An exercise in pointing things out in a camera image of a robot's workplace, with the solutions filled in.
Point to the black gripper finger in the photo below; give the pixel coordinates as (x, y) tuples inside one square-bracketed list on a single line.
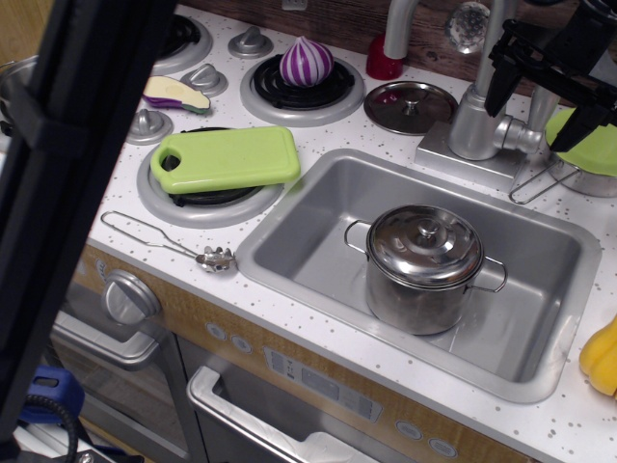
[(506, 76), (583, 121)]

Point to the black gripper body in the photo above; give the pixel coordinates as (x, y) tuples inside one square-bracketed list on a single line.
[(571, 62)]

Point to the silver faucet lever handle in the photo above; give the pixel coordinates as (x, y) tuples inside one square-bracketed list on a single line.
[(543, 105)]

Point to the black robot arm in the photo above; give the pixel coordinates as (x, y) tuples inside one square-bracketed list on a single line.
[(273, 303)]

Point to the green plastic plate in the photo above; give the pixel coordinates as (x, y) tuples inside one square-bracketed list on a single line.
[(595, 154)]

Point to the clear crystal knob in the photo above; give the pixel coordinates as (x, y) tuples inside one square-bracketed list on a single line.
[(466, 27)]

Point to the silver toy faucet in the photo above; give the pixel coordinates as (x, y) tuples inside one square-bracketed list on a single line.
[(477, 147)]

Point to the loose steel pot lid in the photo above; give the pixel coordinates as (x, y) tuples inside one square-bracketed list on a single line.
[(409, 107)]

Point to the red toy cup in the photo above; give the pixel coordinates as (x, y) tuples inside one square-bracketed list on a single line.
[(378, 65)]

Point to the steel pot lid on pot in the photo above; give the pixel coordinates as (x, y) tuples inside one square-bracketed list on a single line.
[(425, 246)]

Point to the purple striped toy onion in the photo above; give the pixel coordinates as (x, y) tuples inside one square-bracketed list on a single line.
[(306, 63)]

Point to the grey toy sink basin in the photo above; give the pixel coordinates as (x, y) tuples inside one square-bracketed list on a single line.
[(512, 344)]

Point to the yellow toy pepper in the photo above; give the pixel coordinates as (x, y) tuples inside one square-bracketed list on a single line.
[(597, 360)]

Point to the back right stove burner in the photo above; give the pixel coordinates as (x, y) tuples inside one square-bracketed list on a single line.
[(265, 94)]

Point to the stove burner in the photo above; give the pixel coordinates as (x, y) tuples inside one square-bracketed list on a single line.
[(206, 210), (265, 94), (186, 43)]

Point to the grey stove knob top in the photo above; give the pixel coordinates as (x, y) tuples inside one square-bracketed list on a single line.
[(251, 44)]

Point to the grey stove knob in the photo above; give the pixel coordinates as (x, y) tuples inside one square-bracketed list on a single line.
[(206, 79), (251, 44), (149, 127)]

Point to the grey stove knob middle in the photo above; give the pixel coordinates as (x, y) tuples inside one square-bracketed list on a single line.
[(206, 79)]

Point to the green plastic cutting board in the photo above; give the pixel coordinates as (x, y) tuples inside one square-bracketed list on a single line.
[(216, 160)]

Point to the front stove burner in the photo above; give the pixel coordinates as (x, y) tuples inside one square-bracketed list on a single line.
[(206, 210)]

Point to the back left stove burner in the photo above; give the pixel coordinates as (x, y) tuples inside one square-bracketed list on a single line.
[(186, 43)]

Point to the toy eggplant slice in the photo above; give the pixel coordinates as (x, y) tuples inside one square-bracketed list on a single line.
[(166, 92)]

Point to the grey stove knob lower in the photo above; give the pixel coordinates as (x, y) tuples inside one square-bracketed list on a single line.
[(149, 127)]

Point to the grey oven dial knob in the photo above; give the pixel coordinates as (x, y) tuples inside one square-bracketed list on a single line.
[(127, 299)]

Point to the steel bowl on left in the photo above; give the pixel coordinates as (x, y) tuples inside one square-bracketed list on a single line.
[(14, 74)]

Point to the steel saucepan with wire handle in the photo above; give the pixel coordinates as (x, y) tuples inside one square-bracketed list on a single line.
[(564, 173)]

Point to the steel pot with handles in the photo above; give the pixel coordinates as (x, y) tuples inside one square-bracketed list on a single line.
[(423, 311)]

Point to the metal wire pasta spoon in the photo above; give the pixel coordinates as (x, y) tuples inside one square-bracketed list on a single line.
[(211, 260)]

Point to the silver dishwasher door handle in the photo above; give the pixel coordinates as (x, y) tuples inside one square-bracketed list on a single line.
[(318, 447)]

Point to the silver oven door handle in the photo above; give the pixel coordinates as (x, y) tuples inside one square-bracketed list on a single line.
[(136, 353)]

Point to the blue clamp with black cable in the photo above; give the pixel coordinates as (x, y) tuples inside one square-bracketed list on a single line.
[(54, 397)]

